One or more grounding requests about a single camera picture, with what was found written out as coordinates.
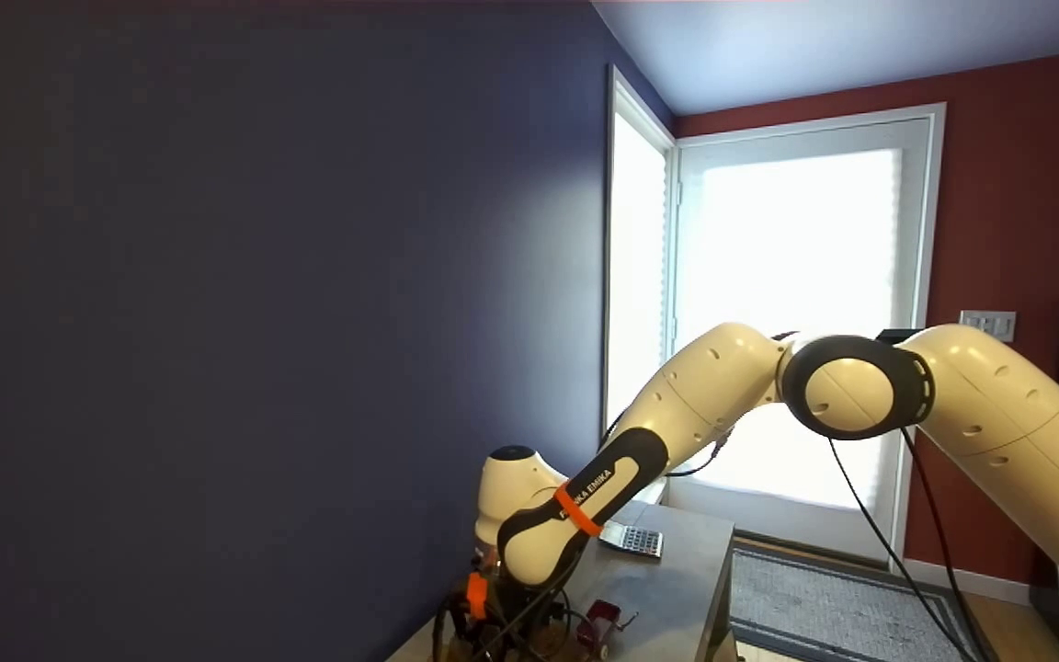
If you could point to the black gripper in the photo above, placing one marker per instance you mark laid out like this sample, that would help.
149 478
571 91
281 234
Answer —
509 628

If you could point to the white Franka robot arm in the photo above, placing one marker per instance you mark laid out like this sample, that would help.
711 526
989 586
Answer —
701 405

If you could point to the grey desk calculator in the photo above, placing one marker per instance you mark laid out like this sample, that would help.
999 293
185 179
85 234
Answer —
630 538

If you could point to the grey floor rug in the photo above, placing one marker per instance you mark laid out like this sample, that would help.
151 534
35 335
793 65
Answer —
835 599

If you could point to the white framed window door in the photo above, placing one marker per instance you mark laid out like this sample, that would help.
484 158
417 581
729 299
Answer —
787 319

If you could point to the black wrist camera orange mount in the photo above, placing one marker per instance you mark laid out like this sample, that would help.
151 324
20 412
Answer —
477 598

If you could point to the white wall switch plate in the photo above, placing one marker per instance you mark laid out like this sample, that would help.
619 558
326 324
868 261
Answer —
988 320

